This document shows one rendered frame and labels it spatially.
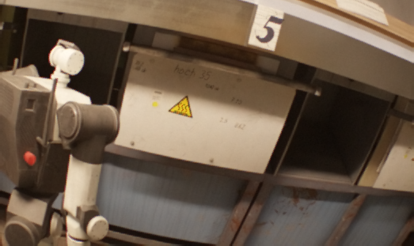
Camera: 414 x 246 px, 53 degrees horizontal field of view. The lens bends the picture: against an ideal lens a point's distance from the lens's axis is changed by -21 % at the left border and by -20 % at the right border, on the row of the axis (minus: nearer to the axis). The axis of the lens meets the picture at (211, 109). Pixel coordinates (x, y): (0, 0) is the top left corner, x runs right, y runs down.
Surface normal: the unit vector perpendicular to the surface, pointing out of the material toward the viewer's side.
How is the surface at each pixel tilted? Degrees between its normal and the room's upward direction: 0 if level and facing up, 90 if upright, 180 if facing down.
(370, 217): 90
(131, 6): 80
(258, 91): 90
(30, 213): 24
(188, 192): 90
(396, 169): 90
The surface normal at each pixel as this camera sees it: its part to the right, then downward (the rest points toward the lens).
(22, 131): 0.78, 0.28
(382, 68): 0.13, 0.33
